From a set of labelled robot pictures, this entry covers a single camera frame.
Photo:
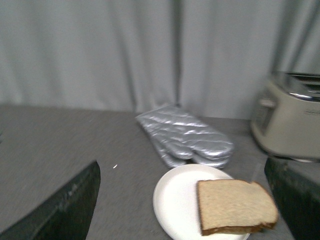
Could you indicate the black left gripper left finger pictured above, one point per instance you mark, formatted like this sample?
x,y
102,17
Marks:
x,y
65,215

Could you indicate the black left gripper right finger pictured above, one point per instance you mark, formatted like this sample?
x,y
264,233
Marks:
x,y
296,189

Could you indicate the brown bread slice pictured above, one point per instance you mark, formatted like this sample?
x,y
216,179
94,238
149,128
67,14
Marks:
x,y
234,206

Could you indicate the beige chrome toaster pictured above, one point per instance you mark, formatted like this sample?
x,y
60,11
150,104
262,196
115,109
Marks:
x,y
286,118

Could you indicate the white round plate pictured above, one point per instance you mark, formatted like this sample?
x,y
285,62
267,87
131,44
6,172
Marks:
x,y
175,202

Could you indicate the lower silver quilted oven mitt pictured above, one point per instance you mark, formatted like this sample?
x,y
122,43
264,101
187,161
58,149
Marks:
x,y
174,162

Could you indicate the silver quilted oven mitt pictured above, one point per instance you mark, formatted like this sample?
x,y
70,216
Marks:
x,y
184,136
174,162

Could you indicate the upper silver quilted oven mitt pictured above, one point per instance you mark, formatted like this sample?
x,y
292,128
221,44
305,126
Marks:
x,y
184,136

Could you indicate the grey curtain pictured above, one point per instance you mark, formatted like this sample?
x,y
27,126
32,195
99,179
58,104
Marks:
x,y
208,56

